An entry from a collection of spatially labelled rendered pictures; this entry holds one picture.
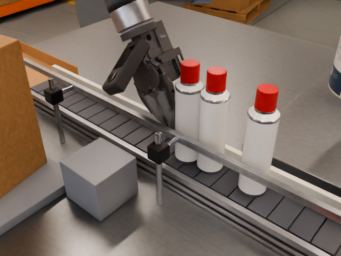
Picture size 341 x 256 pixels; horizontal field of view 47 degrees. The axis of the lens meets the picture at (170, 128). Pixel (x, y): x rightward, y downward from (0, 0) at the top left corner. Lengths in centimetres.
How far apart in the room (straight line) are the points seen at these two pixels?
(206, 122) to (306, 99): 40
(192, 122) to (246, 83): 49
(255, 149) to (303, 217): 14
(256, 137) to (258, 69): 64
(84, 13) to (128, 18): 211
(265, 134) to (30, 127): 44
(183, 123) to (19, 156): 32
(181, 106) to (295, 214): 27
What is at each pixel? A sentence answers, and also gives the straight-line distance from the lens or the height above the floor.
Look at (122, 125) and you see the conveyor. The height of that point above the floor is 88.
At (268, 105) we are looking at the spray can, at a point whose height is 106.
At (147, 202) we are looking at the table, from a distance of 76.
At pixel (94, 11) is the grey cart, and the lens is 279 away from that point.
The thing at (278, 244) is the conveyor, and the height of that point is 85.
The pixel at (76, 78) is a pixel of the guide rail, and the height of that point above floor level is 91.
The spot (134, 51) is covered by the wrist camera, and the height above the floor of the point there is 109.
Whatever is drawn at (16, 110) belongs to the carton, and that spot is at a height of 100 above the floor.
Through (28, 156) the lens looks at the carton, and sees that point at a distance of 81.
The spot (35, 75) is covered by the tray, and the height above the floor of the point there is 83.
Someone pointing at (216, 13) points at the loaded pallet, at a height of 9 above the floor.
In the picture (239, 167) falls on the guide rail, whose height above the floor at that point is 96.
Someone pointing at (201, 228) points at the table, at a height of 83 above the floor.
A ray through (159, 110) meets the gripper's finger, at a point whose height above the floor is 96.
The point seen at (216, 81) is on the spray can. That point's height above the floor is 107.
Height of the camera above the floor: 137
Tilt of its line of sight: 35 degrees down
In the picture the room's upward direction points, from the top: straight up
